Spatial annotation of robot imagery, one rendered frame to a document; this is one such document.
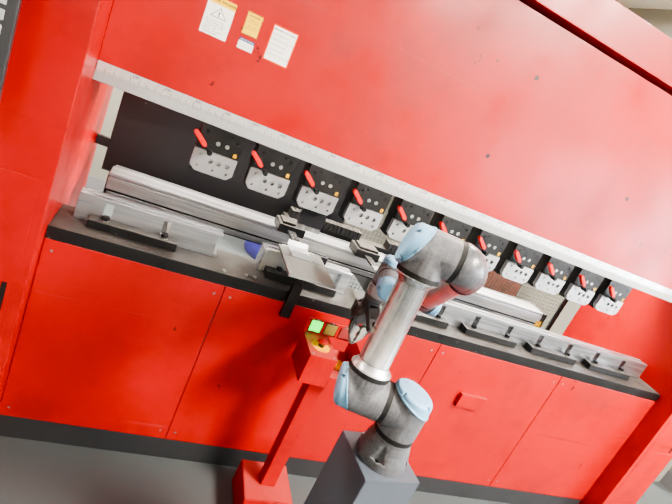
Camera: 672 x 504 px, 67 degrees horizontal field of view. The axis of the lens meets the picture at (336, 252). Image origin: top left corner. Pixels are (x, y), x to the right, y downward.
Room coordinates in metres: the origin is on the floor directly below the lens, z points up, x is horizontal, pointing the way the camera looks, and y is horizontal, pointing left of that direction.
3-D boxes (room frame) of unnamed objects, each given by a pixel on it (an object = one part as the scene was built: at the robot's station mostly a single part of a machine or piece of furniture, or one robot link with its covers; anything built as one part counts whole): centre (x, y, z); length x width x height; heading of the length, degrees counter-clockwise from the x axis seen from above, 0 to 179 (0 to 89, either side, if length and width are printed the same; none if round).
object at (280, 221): (2.05, 0.20, 1.01); 0.26 x 0.12 x 0.05; 23
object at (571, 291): (2.44, -1.13, 1.26); 0.15 x 0.09 x 0.17; 113
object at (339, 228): (2.36, 0.10, 1.02); 0.37 x 0.06 x 0.04; 113
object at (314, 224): (1.91, 0.14, 1.13); 0.10 x 0.02 x 0.10; 113
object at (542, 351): (2.40, -1.18, 0.89); 0.30 x 0.05 x 0.03; 113
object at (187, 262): (2.12, -0.48, 0.85); 3.00 x 0.21 x 0.04; 113
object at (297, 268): (1.78, 0.08, 1.00); 0.26 x 0.18 x 0.01; 23
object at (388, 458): (1.22, -0.35, 0.82); 0.15 x 0.15 x 0.10
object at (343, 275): (1.93, 0.09, 0.92); 0.39 x 0.06 x 0.10; 113
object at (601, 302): (2.52, -1.31, 1.26); 0.15 x 0.09 x 0.17; 113
